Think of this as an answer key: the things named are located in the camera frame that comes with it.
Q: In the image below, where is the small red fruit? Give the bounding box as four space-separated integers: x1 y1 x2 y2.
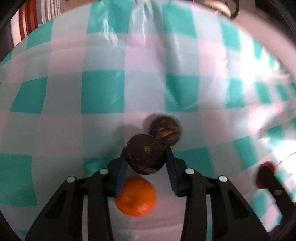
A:
255 161 275 189

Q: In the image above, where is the teal white checkered tablecloth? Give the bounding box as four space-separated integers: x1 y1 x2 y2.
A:
1 1 295 238

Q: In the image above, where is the orange tangerine on table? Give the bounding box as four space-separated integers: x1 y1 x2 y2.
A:
114 177 157 217

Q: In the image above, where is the dark brown round fruit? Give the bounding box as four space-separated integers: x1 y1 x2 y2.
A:
125 133 165 175

